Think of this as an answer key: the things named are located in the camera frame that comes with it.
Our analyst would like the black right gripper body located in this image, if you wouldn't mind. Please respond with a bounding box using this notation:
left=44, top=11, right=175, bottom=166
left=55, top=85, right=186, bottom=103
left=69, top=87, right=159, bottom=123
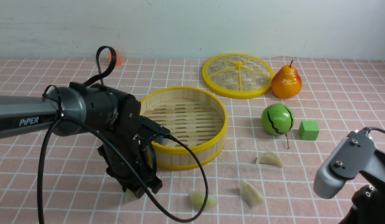
left=340, top=149, right=385, bottom=224

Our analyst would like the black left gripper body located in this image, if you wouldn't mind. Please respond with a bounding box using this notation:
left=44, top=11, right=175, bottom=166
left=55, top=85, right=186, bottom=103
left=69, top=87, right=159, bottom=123
left=98, top=129, right=157, bottom=187

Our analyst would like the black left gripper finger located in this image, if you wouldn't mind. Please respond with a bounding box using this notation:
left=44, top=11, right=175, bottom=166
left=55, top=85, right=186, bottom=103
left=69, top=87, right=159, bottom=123
left=121, top=182, right=137, bottom=194
left=140, top=177, right=163, bottom=198

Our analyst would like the pale dumpling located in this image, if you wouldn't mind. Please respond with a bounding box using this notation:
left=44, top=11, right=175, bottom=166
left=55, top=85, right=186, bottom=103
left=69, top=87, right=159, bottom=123
left=123, top=189, right=137, bottom=203
left=256, top=152, right=284, bottom=168
left=239, top=180, right=265, bottom=207
left=189, top=191, right=218, bottom=211

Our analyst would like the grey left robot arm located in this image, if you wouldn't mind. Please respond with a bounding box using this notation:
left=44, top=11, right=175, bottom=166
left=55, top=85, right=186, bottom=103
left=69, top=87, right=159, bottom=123
left=0, top=82, right=162, bottom=194

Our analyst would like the bamboo steamer tray yellow rim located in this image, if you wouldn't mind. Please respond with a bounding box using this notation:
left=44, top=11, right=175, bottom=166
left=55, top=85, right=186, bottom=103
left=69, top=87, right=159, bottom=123
left=141, top=86, right=228, bottom=166

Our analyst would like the woven bamboo steamer lid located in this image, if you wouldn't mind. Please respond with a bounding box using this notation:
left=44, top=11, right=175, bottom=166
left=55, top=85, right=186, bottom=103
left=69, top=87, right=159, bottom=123
left=201, top=54, right=275, bottom=100

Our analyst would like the orange foam cube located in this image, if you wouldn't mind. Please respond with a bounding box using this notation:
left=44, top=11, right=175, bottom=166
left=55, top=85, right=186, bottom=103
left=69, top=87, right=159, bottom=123
left=107, top=50, right=122, bottom=66

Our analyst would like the green foam cube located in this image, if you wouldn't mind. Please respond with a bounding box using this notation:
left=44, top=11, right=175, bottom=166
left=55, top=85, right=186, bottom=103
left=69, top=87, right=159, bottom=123
left=299, top=120, right=320, bottom=141

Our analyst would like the pink grid tablecloth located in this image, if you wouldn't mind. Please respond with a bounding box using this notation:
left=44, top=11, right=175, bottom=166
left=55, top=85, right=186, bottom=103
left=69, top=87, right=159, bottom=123
left=0, top=56, right=385, bottom=224

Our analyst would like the green toy watermelon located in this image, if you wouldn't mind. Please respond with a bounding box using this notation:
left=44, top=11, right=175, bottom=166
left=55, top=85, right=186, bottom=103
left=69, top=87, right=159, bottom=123
left=261, top=103, right=295, bottom=149

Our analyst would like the orange toy pear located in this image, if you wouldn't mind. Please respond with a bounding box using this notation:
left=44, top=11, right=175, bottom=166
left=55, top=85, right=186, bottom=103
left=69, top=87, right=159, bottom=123
left=271, top=60, right=303, bottom=99

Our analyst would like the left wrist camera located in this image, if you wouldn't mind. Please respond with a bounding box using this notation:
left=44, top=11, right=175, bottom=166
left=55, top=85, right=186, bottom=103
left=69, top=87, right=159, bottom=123
left=138, top=116, right=171, bottom=146

